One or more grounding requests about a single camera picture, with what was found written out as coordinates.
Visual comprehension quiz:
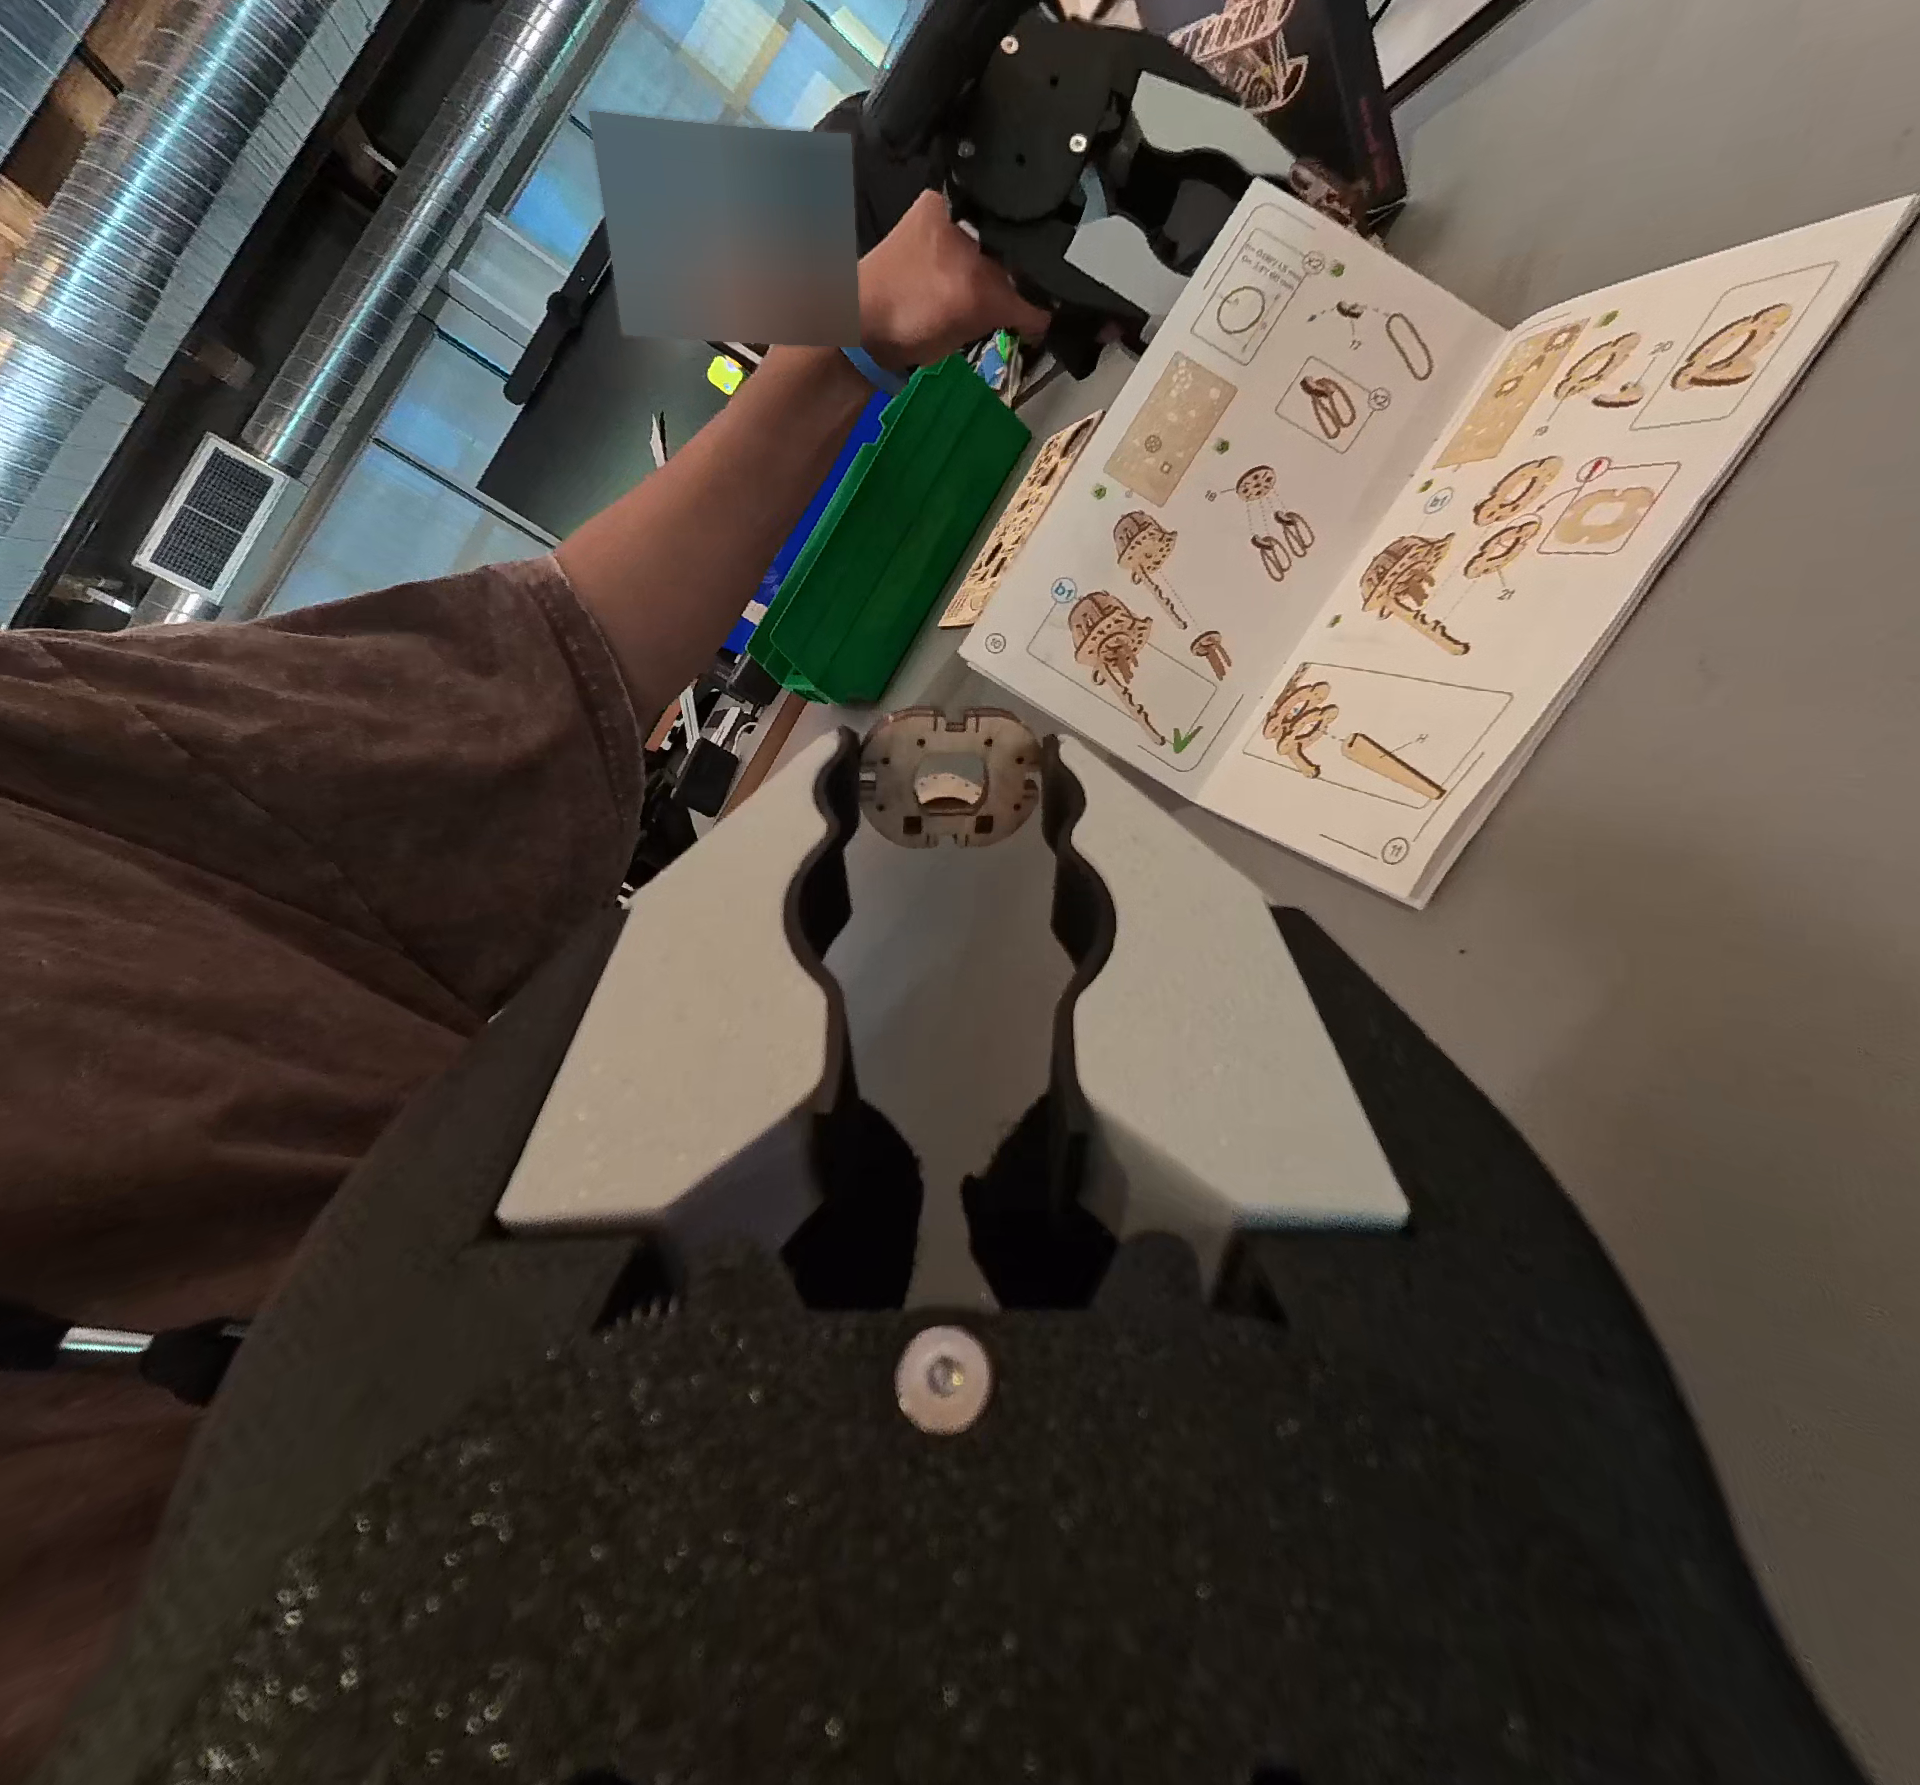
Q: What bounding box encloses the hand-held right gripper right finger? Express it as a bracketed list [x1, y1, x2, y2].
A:
[1041, 734, 1417, 1243]

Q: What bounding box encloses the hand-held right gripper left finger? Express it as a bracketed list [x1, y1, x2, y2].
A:
[493, 727, 863, 1243]

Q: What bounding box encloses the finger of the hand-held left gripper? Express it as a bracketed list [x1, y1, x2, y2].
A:
[1051, 202, 1190, 384]
[1117, 65, 1301, 268]

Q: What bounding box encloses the round wooden model part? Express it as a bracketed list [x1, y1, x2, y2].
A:
[856, 706, 1047, 855]

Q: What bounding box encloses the person's left forearm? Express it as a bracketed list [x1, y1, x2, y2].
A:
[552, 349, 907, 746]

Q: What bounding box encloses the black model kit box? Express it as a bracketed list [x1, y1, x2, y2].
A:
[1092, 0, 1408, 236]

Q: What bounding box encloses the person's left hand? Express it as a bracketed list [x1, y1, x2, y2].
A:
[853, 187, 1061, 375]

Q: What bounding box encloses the laser-cut wooden part sheet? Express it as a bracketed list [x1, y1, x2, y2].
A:
[936, 411, 1109, 633]

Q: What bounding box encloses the green plastic bin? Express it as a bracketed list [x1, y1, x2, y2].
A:
[745, 350, 1036, 709]

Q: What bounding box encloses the blue plastic bin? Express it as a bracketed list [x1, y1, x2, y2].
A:
[720, 390, 891, 664]

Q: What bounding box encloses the open instruction booklet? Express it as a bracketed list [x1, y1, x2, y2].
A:
[956, 175, 1920, 913]

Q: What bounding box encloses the person's brown shirt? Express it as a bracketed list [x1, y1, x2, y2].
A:
[0, 563, 666, 1785]

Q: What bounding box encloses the dark flat screen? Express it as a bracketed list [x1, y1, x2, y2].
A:
[476, 342, 891, 544]

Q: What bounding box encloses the white vent grille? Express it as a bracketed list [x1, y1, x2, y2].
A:
[132, 433, 298, 604]

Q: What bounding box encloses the black bracket with metal rod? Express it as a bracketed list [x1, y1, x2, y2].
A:
[0, 1302, 251, 1415]

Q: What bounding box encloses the slim silver ventilation duct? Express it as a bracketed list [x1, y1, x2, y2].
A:
[240, 0, 636, 466]

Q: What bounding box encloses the large silver ventilation duct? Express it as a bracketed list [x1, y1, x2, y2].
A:
[0, 0, 505, 501]

